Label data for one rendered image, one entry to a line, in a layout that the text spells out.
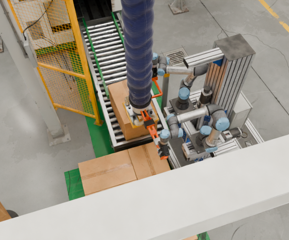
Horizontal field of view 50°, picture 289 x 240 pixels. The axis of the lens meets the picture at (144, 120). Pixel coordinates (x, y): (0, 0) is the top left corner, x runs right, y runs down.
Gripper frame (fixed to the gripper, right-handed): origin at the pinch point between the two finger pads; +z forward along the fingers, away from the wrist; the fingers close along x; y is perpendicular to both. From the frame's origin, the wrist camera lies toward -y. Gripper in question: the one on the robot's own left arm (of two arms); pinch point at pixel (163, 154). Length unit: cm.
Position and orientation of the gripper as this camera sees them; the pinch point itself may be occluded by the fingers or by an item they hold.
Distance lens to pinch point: 289.9
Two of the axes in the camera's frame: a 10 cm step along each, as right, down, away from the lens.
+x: -9.4, 2.9, -1.9
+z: 0.0, 5.5, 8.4
